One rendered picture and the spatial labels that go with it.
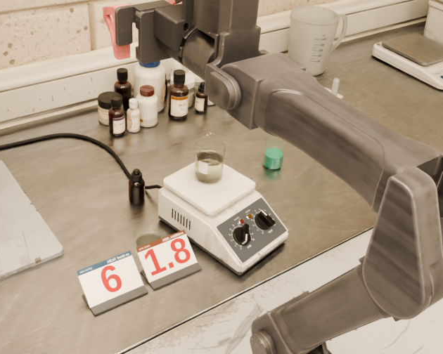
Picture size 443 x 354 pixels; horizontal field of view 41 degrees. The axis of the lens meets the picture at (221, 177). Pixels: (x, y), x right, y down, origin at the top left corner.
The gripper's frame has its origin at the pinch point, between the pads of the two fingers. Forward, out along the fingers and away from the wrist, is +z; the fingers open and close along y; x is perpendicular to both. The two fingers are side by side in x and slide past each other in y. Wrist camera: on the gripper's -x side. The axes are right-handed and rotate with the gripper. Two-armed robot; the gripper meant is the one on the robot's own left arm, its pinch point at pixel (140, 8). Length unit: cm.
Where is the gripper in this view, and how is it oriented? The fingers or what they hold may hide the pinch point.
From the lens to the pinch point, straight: 82.5
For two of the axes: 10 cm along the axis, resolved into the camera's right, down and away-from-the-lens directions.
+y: -8.1, 3.0, -5.1
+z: -5.9, -5.1, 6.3
